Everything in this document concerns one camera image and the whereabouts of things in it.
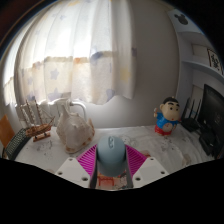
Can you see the brown wooden chair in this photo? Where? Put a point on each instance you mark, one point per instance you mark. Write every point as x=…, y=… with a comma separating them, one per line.
x=6, y=130

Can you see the white star print curtain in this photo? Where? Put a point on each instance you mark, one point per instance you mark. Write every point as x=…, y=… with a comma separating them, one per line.
x=73, y=50

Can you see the light blue computer mouse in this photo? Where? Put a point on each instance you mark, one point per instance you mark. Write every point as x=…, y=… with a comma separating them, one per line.
x=111, y=153

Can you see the white wall shelf unit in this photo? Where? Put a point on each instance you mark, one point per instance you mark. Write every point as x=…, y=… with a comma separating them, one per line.
x=196, y=63

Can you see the large white conch shell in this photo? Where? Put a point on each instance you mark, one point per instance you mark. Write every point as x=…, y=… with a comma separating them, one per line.
x=75, y=131

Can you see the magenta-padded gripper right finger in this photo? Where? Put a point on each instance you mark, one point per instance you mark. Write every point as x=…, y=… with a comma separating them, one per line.
x=146, y=168

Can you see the wooden model sailing ship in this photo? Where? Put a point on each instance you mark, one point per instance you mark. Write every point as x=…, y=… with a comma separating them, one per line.
x=39, y=130

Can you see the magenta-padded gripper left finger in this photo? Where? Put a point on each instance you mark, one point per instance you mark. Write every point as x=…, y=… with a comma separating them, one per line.
x=75, y=170

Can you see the white printed tablecloth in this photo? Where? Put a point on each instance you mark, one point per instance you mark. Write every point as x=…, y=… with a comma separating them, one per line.
x=166, y=146

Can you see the white radiator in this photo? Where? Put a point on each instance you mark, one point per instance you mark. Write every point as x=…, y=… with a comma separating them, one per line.
x=55, y=110

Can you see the cartoon boy figurine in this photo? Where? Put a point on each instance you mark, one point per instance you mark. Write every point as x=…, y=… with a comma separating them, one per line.
x=166, y=118

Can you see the black monitor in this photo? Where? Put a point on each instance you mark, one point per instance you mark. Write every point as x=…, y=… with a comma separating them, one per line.
x=215, y=111

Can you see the black router with antennas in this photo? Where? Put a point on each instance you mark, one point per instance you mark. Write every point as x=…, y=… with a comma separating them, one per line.
x=190, y=124

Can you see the small black box device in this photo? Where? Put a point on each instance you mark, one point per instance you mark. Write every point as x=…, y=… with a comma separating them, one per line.
x=208, y=141

